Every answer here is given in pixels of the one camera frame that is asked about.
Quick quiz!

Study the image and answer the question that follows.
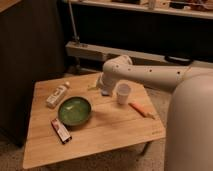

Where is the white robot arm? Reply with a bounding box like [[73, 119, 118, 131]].
[[97, 55, 213, 171]]

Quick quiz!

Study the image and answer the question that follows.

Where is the green ceramic bowl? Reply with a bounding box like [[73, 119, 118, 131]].
[[58, 97, 91, 126]]

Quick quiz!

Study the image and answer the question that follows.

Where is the blue sponge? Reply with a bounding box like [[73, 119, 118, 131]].
[[101, 89, 110, 96]]

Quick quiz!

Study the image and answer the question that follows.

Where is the white plastic cup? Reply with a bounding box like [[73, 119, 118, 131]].
[[116, 83, 131, 105]]

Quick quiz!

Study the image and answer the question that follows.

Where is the white lower shelf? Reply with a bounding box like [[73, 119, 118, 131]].
[[66, 41, 213, 68]]

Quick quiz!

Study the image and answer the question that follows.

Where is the white shelf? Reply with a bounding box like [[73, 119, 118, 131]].
[[62, 0, 213, 20], [66, 41, 213, 68]]

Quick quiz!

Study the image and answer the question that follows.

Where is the wooden folding table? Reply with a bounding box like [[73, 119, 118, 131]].
[[23, 74, 165, 169]]

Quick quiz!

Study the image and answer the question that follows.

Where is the white plastic bottle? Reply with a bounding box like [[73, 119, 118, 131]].
[[46, 82, 70, 108]]

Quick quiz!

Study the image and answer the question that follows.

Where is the metal stand pole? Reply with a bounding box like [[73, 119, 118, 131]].
[[68, 0, 80, 45]]

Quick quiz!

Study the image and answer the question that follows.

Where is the dark cabinet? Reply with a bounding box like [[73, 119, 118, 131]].
[[0, 0, 65, 147]]

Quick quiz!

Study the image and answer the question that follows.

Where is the white upper shelf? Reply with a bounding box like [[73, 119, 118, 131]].
[[62, 0, 213, 20]]

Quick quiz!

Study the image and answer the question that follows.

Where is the orange handled tool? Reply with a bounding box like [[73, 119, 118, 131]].
[[129, 103, 155, 120]]

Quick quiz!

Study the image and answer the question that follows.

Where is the black handle on shelf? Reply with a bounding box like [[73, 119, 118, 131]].
[[164, 56, 194, 66]]

